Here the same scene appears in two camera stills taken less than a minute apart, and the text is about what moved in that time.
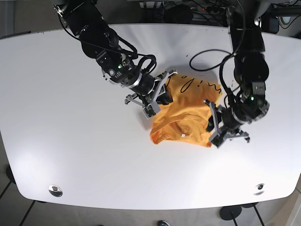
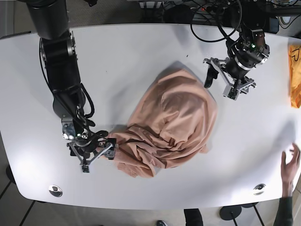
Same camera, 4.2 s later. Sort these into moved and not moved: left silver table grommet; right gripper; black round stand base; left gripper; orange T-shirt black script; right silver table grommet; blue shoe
Moved: right gripper; orange T-shirt black script; left gripper
Not moved: left silver table grommet; right silver table grommet; black round stand base; blue shoe
